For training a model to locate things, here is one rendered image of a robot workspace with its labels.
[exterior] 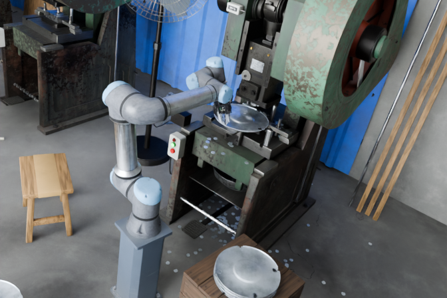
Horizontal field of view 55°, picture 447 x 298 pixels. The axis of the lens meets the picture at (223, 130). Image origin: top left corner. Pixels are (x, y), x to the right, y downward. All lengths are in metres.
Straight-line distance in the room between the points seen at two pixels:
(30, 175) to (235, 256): 1.15
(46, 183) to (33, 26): 1.46
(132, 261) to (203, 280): 0.33
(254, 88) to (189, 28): 1.92
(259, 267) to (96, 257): 0.92
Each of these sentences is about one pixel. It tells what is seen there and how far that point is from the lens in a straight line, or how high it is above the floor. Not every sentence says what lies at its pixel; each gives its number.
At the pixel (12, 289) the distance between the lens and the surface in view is 2.08.
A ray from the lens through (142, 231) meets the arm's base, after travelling 1.94.
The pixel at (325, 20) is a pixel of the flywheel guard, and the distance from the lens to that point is 1.65.
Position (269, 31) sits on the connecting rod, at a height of 1.24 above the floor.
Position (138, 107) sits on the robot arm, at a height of 1.07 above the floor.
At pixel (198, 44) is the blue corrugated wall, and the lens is 3.94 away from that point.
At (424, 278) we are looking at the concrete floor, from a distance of 2.99.
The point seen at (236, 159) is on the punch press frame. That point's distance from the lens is 2.23.
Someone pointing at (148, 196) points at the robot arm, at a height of 0.67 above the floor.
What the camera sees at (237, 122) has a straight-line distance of 2.21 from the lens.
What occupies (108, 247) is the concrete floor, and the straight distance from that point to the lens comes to 2.53.
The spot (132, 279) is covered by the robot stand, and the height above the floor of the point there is 0.21.
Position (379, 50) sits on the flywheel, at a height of 1.33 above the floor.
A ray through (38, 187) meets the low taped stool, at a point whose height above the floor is 0.33.
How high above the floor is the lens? 1.82
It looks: 29 degrees down
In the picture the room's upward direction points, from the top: 12 degrees clockwise
